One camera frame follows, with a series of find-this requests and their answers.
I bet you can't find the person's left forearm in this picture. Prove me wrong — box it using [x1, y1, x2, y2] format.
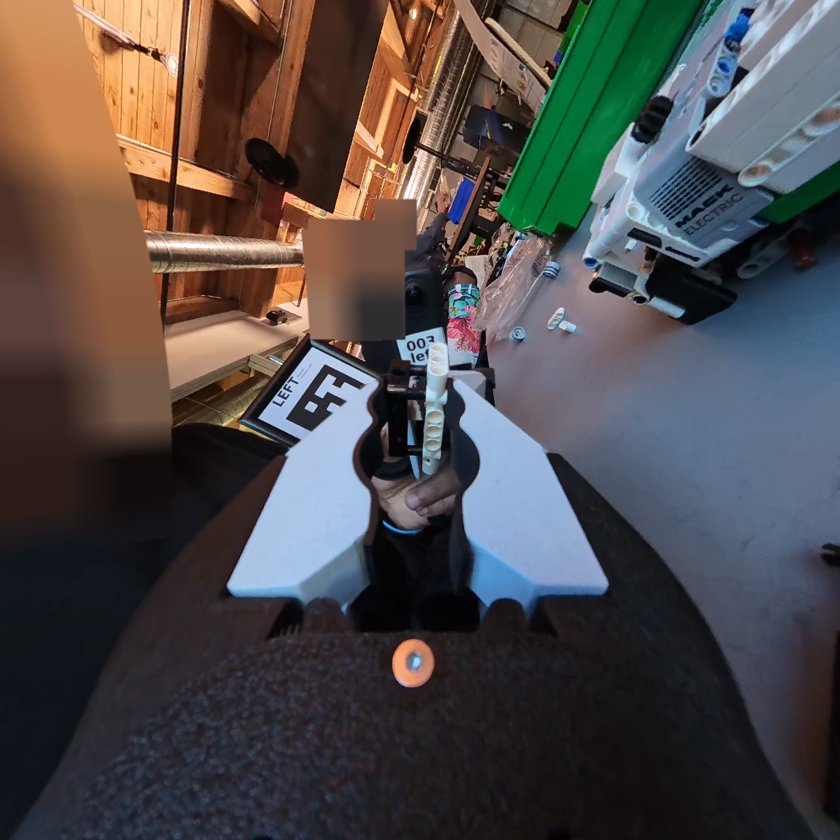
[367, 530, 473, 614]

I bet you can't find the black lego L-beam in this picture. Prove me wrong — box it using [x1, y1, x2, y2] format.
[386, 360, 427, 459]

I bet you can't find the person's left hand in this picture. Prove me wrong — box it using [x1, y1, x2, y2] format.
[373, 459, 464, 534]

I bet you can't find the smooth silver air duct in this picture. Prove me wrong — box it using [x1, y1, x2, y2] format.
[144, 230, 306, 274]

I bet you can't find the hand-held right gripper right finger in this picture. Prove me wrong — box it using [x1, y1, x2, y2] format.
[448, 378, 608, 616]

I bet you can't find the ribbed silver air duct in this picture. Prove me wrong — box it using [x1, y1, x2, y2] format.
[399, 26, 490, 198]

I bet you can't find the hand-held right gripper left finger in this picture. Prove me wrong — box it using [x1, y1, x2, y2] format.
[226, 377, 391, 616]

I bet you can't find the black ceiling panel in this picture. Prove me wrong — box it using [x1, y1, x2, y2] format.
[289, 0, 389, 212]

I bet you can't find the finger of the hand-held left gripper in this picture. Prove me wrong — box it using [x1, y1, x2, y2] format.
[451, 367, 497, 412]

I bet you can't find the dark blue machine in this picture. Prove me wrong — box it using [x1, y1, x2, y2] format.
[462, 105, 521, 160]

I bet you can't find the white green lego truck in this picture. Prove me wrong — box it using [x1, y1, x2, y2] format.
[583, 0, 840, 327]

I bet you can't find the green plastic bin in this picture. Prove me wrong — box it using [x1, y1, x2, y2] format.
[497, 0, 706, 237]

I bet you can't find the clear plastic bag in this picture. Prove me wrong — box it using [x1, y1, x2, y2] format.
[472, 233, 555, 332]

